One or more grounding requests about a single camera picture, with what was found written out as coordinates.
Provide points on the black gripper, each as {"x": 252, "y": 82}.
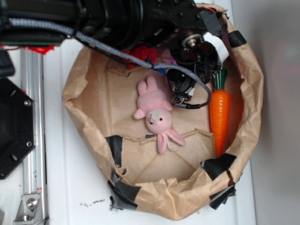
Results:
{"x": 193, "y": 41}

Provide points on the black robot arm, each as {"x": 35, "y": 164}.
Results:
{"x": 107, "y": 26}

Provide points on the orange plastic toy carrot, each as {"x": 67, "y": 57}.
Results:
{"x": 219, "y": 111}

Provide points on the pink plush bunny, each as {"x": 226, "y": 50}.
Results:
{"x": 153, "y": 105}

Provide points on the brown paper bag bin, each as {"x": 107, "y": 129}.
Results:
{"x": 100, "y": 96}

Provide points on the aluminium extrusion rail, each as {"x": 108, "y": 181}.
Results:
{"x": 34, "y": 165}

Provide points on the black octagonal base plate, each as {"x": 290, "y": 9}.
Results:
{"x": 16, "y": 126}

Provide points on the metal corner bracket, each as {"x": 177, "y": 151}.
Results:
{"x": 30, "y": 211}

